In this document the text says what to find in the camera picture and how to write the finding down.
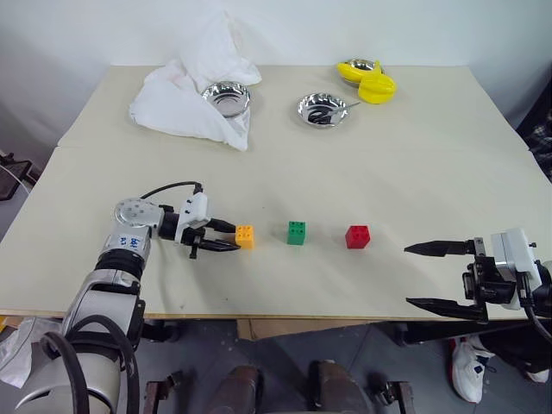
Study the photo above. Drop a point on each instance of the dark metal bracket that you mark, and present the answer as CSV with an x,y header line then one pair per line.
x,y
394,394
166,392

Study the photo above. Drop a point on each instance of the black table caster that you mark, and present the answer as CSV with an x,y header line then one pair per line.
x,y
161,331

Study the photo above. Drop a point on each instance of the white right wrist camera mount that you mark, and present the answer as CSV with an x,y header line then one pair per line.
x,y
513,252

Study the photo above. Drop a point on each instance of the yellow toy fruit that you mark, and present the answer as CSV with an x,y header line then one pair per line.
x,y
378,89

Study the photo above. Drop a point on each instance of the dark rounded shape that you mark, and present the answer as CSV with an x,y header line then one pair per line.
x,y
239,390
338,388

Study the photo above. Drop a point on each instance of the white crumpled cloth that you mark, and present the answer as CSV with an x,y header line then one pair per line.
x,y
172,108

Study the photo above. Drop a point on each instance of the black equipment stand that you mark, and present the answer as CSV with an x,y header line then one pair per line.
x,y
15,177

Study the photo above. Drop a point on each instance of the white sneaker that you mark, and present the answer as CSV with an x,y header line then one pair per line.
x,y
468,371
538,376

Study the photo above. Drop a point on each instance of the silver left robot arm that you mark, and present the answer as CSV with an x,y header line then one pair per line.
x,y
116,276

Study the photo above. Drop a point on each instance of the person's black trouser leg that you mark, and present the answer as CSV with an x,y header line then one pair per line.
x,y
517,349

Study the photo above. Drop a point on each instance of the orange studded cube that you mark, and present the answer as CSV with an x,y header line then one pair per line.
x,y
245,238

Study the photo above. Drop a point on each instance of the steel bowl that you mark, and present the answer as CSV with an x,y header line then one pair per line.
x,y
226,98
362,64
321,110

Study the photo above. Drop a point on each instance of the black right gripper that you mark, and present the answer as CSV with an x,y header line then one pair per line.
x,y
487,284

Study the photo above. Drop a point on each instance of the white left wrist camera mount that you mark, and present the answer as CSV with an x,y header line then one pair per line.
x,y
196,209

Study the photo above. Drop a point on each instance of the green studded cube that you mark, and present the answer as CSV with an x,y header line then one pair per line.
x,y
296,233

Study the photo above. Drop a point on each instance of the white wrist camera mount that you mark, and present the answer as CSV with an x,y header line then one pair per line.
x,y
513,252
196,209

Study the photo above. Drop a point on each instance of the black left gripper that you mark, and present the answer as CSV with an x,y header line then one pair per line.
x,y
194,237

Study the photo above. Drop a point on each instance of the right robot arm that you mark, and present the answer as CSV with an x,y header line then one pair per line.
x,y
544,284

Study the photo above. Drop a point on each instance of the white plastic bag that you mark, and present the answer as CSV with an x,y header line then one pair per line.
x,y
17,349

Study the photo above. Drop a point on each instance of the brown cardboard box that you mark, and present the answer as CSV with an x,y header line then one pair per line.
x,y
302,328

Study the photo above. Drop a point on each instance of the red studded cube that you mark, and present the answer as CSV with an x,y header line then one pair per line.
x,y
357,238

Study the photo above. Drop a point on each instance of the black white plaid fabric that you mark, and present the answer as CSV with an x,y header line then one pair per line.
x,y
539,138

